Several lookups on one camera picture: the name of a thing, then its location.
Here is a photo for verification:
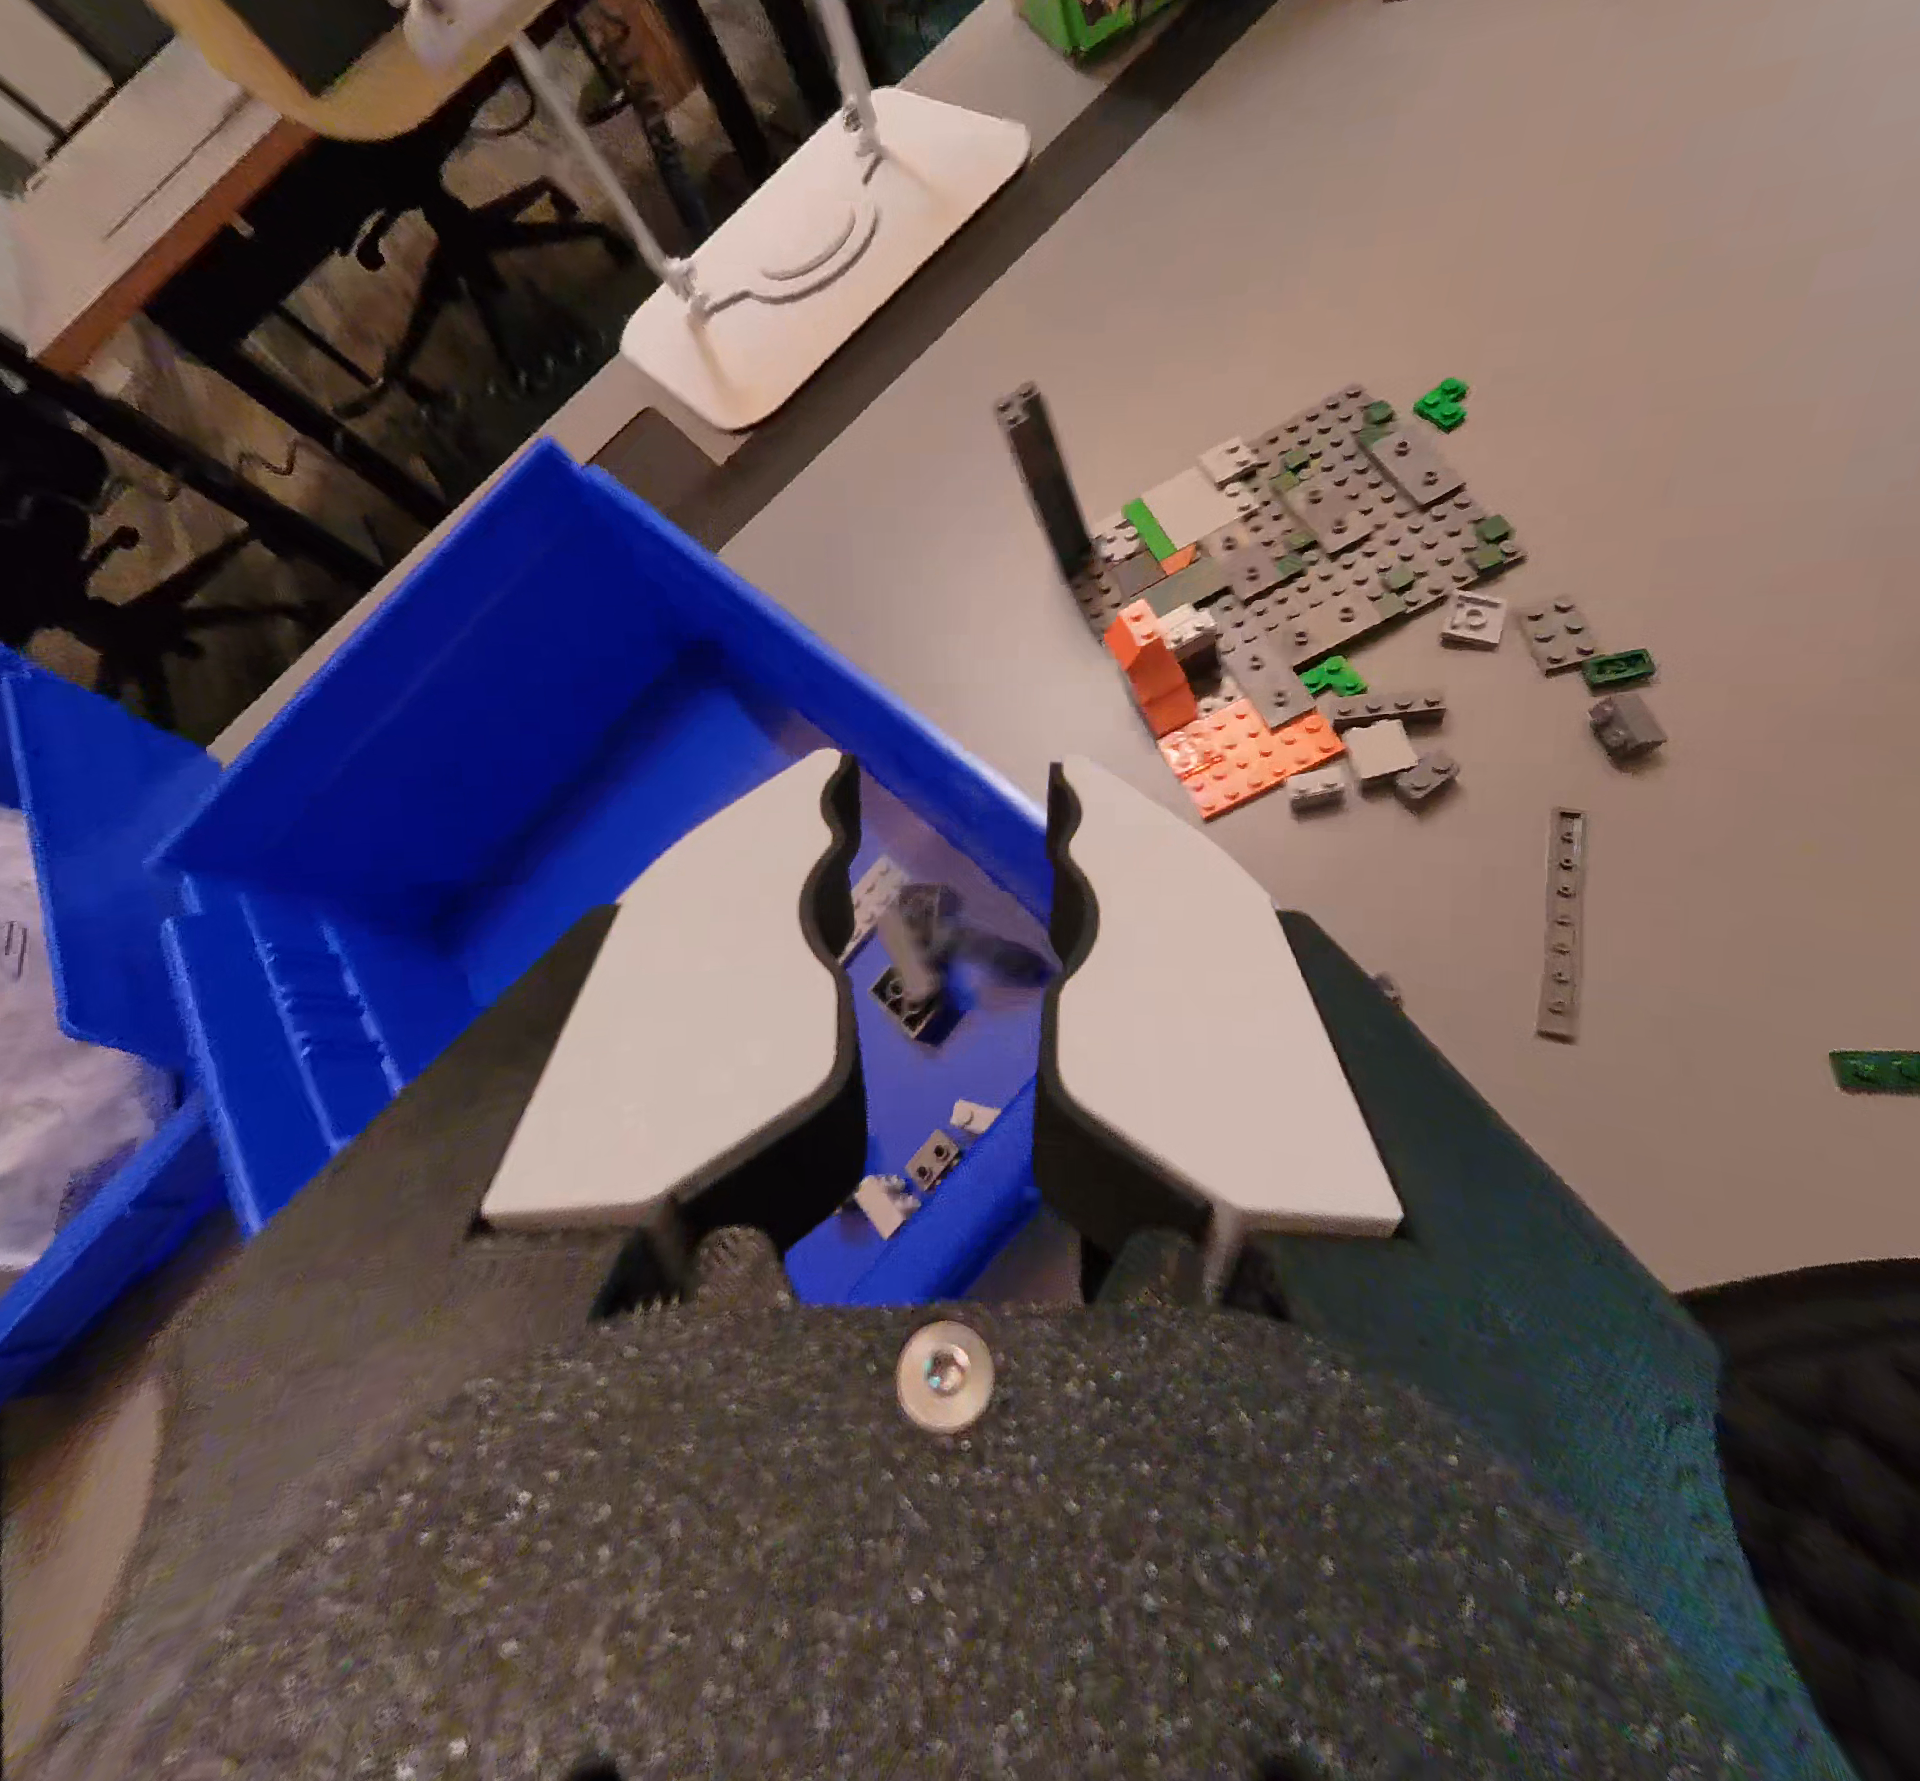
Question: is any grey and orange lego build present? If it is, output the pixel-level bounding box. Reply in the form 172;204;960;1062
995;382;1526;824

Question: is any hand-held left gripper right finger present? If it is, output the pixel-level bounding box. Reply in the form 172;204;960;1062
1036;755;1410;1249

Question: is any blue plastic storage bin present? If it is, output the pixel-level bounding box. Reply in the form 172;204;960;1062
0;641;235;1408
150;438;1071;1310

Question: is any black office chair seat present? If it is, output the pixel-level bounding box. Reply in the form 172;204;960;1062
1673;1265;1920;1781

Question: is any long dark grey lego plate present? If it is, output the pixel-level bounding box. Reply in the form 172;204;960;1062
1537;806;1591;1043

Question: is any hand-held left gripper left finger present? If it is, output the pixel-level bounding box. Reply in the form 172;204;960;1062
481;750;866;1239

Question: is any wooden office desk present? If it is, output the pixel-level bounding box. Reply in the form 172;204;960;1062
0;42;324;374

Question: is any dark grey six-stud lego plate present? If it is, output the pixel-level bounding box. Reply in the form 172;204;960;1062
1519;596;1604;678

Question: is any white stand base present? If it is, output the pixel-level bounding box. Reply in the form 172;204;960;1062
0;0;1035;433

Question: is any dark grey lego brick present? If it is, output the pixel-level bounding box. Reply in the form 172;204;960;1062
871;897;976;1049

